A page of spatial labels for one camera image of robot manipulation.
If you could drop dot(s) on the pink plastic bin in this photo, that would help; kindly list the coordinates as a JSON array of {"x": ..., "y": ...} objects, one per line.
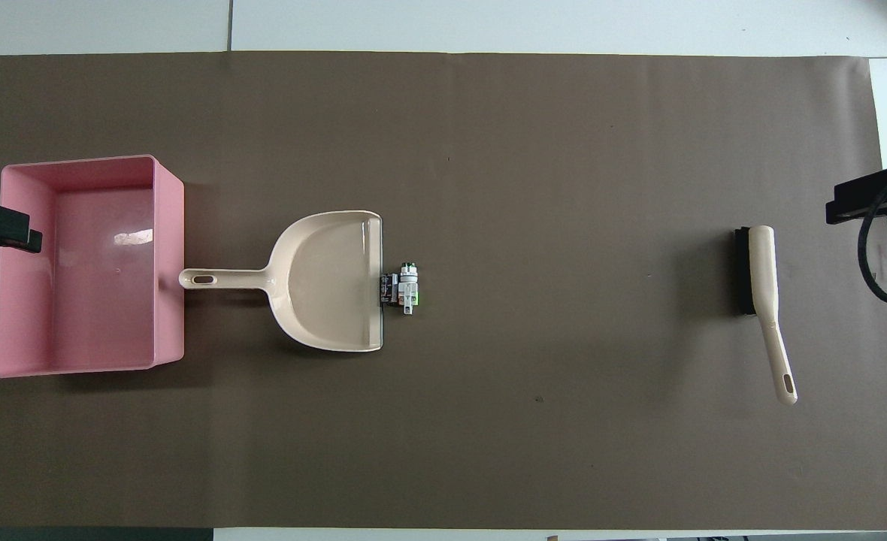
[{"x": 90, "y": 293}]

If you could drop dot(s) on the beige plastic dustpan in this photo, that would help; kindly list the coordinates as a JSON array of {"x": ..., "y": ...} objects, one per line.
[{"x": 323, "y": 282}]

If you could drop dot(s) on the beige hand brush black bristles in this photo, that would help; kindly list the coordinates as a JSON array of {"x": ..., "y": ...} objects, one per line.
[{"x": 764, "y": 278}]

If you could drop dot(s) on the small electronic switch component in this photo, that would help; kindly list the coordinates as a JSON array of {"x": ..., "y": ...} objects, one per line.
[{"x": 406, "y": 288}]

